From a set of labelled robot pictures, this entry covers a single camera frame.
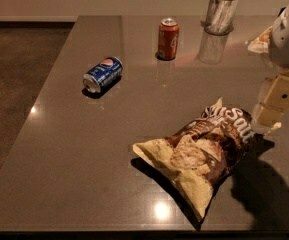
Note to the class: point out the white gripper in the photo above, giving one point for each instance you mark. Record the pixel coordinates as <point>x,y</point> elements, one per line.
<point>288,40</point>

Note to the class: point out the brown sea salt chip bag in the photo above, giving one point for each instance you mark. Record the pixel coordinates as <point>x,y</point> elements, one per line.
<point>201,155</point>

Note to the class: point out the orange soda can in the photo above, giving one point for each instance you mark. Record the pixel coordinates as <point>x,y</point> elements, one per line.
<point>168,39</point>

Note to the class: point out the blue pepsi can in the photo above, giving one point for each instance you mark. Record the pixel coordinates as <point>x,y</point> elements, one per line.
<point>103,74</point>

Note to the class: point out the pale snack packet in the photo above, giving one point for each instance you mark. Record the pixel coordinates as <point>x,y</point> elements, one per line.
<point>260,44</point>

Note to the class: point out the clear cup with utensils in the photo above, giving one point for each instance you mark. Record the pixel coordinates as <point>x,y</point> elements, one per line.
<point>220,15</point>

